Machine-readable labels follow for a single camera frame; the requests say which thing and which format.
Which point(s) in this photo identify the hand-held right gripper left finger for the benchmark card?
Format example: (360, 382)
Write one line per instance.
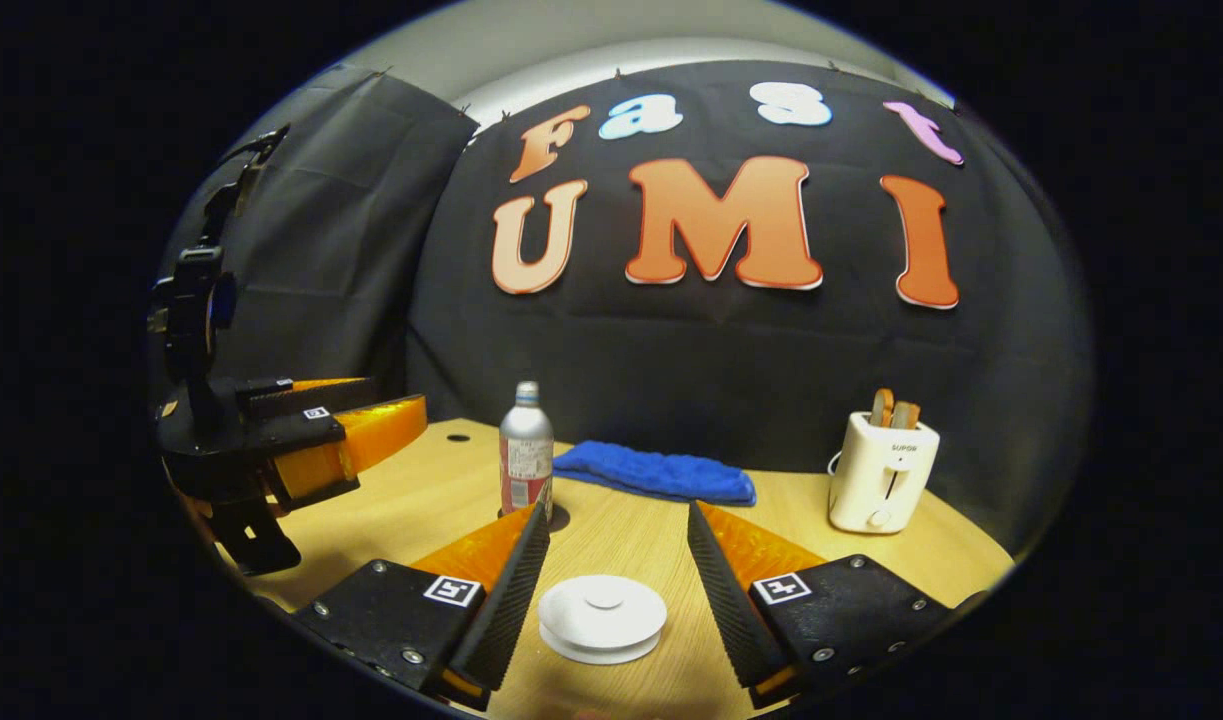
(501, 610)

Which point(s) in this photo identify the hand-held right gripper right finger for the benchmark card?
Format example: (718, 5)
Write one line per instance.
(731, 610)

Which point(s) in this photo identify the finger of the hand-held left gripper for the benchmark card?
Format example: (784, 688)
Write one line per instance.
(301, 393)
(361, 435)

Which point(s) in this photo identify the black round coaster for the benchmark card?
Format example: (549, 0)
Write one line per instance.
(561, 518)

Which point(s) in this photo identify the silver water bottle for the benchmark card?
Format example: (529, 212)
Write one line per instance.
(526, 450)

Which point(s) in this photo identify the white saucer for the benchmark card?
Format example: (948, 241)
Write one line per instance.
(601, 659)

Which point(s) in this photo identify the blue towel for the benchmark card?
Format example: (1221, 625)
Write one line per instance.
(661, 472)

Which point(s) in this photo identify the cream toaster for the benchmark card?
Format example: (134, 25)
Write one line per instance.
(881, 480)

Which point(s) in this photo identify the toast slice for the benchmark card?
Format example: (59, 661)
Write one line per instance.
(906, 415)
(881, 408)

